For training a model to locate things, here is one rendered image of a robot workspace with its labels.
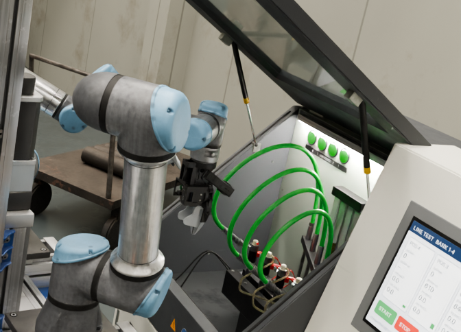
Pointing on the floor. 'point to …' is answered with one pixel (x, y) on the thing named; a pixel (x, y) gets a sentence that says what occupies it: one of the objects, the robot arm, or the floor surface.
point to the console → (388, 225)
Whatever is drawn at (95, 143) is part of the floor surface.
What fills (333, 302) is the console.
